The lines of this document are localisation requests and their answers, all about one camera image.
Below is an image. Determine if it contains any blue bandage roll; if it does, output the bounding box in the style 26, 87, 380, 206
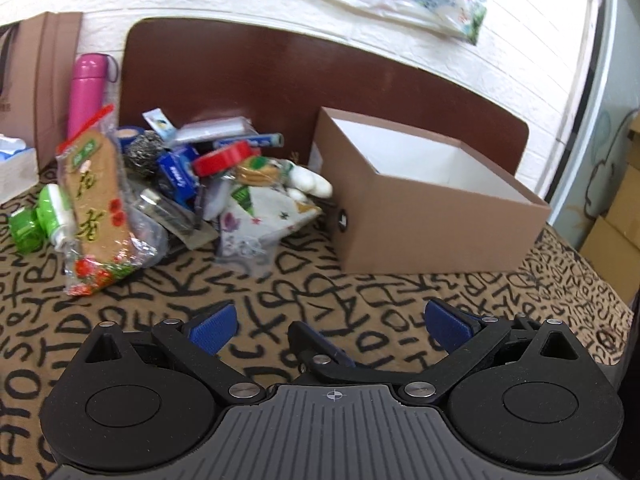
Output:
114, 125, 146, 153

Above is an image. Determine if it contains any steel wool scrubber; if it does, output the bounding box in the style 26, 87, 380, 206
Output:
122, 130, 167, 177

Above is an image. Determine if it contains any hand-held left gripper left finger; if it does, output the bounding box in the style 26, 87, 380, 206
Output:
80, 303, 267, 403

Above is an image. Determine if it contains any white tissue pack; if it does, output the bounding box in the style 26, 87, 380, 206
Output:
0, 132, 41, 204

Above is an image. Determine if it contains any pink thermos bottle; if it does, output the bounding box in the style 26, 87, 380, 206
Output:
67, 53, 118, 141

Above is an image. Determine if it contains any medium cardboard box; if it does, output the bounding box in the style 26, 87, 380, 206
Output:
604, 160, 640, 248

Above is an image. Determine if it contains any green white bottle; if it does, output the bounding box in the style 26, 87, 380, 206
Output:
37, 184, 77, 252

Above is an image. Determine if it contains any red tape roll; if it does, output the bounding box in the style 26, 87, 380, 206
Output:
194, 141, 261, 177

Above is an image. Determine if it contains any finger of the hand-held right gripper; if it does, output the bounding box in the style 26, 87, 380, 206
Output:
288, 320, 426, 386

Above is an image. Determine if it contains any brown paper bag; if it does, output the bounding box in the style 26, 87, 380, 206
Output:
0, 11, 84, 171

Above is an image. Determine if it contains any small blue white card packet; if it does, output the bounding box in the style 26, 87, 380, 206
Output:
142, 107, 176, 139

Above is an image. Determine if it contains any large cardboard box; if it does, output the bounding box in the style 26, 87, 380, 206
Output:
580, 216, 640, 306

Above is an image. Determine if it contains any blue small box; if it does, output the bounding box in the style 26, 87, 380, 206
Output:
156, 147, 199, 202

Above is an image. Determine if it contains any clear plastic packet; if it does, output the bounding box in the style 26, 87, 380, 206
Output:
129, 187, 202, 242

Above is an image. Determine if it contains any pale blue painted door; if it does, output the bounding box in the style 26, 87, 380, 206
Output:
547, 0, 640, 251

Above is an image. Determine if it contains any blue tube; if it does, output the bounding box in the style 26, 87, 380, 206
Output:
200, 132, 285, 153

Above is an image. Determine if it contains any brown wooden headboard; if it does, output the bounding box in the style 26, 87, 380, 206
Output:
119, 17, 531, 181

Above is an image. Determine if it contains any brown cardboard storage box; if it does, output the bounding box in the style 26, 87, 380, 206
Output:
307, 106, 552, 275

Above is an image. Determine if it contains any letter print desktop cloth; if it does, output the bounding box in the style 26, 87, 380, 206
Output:
0, 165, 637, 480

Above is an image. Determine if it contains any small cardboard box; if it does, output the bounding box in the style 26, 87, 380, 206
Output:
625, 115, 640, 162

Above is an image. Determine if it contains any green orange snack packet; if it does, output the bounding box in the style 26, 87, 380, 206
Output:
232, 156, 289, 187

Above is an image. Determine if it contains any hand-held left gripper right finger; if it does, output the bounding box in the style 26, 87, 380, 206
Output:
397, 298, 588, 406

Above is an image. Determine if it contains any silver foil packet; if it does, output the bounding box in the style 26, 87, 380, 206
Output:
172, 116, 253, 143

